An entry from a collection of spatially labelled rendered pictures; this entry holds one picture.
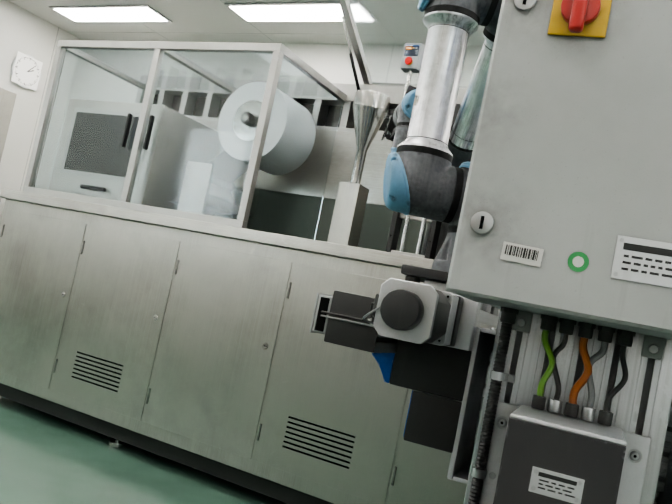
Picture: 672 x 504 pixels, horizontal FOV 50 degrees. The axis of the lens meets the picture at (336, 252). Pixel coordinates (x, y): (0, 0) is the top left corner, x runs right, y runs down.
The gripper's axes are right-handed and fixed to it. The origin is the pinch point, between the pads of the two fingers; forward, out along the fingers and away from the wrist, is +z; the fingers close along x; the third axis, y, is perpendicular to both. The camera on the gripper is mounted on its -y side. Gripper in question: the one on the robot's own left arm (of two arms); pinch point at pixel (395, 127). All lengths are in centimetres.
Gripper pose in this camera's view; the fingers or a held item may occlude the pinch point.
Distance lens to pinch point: 207.3
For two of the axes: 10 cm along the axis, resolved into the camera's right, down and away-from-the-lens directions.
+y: -3.3, 9.4, -0.8
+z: -1.0, 0.5, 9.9
